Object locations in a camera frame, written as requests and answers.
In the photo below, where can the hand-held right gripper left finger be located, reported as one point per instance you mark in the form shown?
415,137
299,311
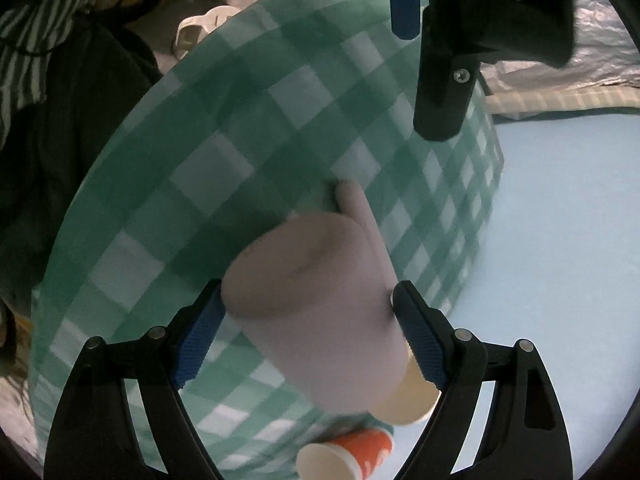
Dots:
197,340

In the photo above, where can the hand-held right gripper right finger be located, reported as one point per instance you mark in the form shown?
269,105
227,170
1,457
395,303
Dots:
420,345

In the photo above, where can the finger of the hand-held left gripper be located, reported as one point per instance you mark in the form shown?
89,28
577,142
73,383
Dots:
442,105
404,0

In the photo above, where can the green checked tablecloth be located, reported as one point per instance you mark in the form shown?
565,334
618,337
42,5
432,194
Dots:
225,135

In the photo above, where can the light blue mattress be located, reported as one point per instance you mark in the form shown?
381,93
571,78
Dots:
550,260

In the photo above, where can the white plastic stool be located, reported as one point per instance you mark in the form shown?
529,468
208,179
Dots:
200,30

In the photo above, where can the dark clothing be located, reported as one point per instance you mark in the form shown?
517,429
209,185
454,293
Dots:
60,170

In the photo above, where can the green striped cloth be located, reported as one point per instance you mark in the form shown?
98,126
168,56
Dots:
30,50

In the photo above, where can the silver plastic sheet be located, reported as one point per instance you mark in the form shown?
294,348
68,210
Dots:
605,40

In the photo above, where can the orange paper cup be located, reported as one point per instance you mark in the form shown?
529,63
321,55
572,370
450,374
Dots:
362,452

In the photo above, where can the cream paper cup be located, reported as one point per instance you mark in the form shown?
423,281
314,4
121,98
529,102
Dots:
407,400

